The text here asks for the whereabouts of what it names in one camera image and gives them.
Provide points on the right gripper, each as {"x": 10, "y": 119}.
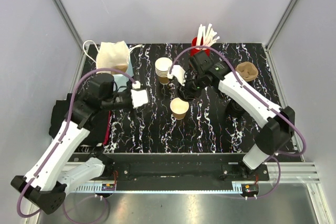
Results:
{"x": 186, "y": 88}

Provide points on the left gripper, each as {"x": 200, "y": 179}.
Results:
{"x": 140, "y": 113}

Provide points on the black plastic cup lid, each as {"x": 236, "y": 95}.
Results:
{"x": 185, "y": 96}

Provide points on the single brown paper cup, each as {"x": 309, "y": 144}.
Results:
{"x": 179, "y": 108}

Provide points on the light blue paper bag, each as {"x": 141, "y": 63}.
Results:
{"x": 109, "y": 55}

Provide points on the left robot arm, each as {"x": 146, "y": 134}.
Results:
{"x": 45, "y": 185}

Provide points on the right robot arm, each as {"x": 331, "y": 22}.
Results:
{"x": 276, "y": 123}

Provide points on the black marble pattern mat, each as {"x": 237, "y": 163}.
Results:
{"x": 206, "y": 127}

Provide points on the stack of paper cups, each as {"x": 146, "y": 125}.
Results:
{"x": 161, "y": 69}

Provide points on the stack of black lids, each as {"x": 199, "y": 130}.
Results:
{"x": 234, "y": 109}

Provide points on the black cloth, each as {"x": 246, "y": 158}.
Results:
{"x": 97, "y": 134}

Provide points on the white wrapped straws bundle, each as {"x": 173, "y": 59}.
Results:
{"x": 206, "y": 36}

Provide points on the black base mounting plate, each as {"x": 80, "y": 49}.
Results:
{"x": 229, "y": 167}

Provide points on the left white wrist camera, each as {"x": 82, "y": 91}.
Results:
{"x": 139, "y": 96}

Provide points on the aluminium frame rail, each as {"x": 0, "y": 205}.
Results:
{"x": 196, "y": 189}

